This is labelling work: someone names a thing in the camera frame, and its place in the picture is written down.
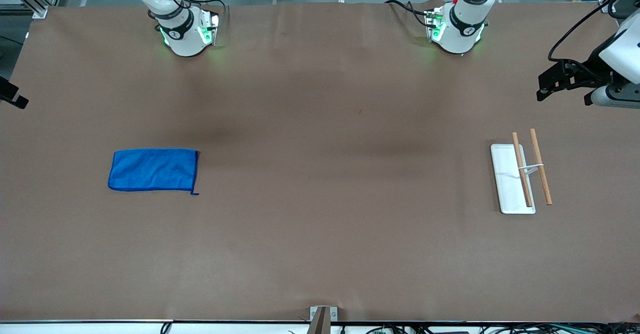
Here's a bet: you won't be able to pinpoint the blue microfibre towel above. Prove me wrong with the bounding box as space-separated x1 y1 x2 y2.
108 148 200 196

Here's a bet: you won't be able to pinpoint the white towel rack wooden bars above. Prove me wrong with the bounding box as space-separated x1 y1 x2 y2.
490 128 554 215

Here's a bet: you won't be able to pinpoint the green lit base connector box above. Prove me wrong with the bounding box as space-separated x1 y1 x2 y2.
424 7 447 43
199 10 222 46

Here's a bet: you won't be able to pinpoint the brown table cover sheet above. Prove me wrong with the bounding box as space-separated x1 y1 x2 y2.
0 0 640 323

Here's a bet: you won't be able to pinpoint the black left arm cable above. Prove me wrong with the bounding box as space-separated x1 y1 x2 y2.
547 0 640 75

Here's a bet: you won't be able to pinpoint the black base power cable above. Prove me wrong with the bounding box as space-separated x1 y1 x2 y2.
384 0 434 28

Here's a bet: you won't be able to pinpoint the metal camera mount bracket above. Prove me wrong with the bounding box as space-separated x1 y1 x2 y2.
309 306 339 334

